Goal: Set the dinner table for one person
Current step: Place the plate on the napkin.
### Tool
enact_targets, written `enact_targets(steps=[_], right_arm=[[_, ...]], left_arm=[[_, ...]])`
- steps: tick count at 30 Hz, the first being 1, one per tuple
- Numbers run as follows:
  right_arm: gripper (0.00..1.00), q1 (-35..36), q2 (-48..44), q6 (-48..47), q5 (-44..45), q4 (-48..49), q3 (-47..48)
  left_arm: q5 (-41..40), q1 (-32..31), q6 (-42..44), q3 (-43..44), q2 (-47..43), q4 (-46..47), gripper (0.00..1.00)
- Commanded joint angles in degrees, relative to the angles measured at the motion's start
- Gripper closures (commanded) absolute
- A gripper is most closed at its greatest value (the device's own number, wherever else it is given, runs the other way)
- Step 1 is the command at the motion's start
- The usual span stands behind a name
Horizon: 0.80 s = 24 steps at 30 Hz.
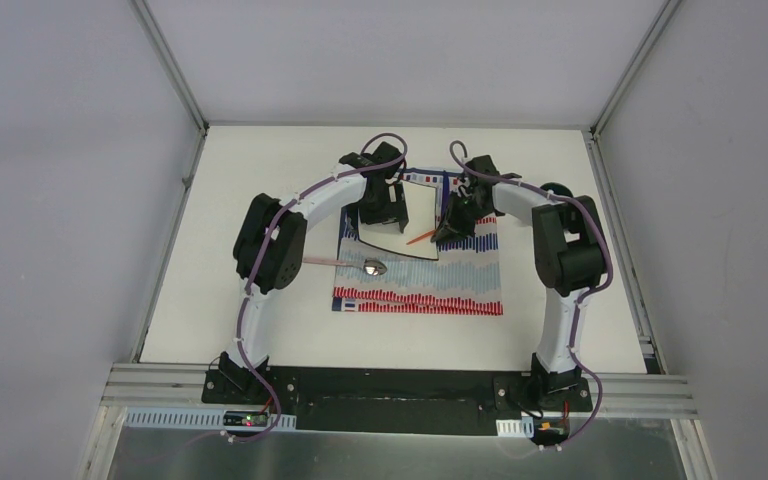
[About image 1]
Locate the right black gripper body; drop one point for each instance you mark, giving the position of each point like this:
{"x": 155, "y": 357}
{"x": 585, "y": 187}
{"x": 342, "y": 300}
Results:
{"x": 462, "y": 214}

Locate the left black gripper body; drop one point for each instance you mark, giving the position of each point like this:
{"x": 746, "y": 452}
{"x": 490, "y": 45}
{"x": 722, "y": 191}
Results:
{"x": 383, "y": 211}

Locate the white square plate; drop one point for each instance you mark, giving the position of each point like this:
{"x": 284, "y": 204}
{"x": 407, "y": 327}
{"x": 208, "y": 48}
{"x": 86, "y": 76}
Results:
{"x": 422, "y": 206}

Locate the orange plastic fork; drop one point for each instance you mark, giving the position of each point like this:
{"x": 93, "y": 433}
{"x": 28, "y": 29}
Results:
{"x": 421, "y": 237}

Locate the patterned cloth napkin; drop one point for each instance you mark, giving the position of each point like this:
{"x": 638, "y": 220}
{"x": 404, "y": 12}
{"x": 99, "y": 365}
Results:
{"x": 464, "y": 278}

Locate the dark green mug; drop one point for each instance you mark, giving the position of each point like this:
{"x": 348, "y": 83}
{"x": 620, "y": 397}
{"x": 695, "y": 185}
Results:
{"x": 556, "y": 192}

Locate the dark blue plastic knife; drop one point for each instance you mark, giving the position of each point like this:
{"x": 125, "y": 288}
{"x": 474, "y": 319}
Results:
{"x": 445, "y": 193}

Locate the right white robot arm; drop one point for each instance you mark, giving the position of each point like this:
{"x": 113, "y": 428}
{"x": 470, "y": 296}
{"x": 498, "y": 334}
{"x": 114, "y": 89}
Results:
{"x": 570, "y": 257}

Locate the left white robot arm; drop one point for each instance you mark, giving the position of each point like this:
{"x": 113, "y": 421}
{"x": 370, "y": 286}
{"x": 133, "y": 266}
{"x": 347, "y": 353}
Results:
{"x": 269, "y": 249}

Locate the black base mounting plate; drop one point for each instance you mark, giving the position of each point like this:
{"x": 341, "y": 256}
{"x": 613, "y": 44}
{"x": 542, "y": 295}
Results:
{"x": 431, "y": 402}

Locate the silver spoon pink handle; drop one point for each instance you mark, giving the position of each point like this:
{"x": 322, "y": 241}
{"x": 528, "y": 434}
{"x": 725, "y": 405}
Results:
{"x": 368, "y": 266}

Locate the right white cable duct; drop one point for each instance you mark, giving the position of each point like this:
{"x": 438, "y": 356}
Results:
{"x": 515, "y": 428}

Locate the white cable duct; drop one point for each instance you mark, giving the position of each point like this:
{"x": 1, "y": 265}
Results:
{"x": 201, "y": 419}
{"x": 515, "y": 428}

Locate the left white cable duct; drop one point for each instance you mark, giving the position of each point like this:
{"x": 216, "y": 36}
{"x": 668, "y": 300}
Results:
{"x": 201, "y": 419}

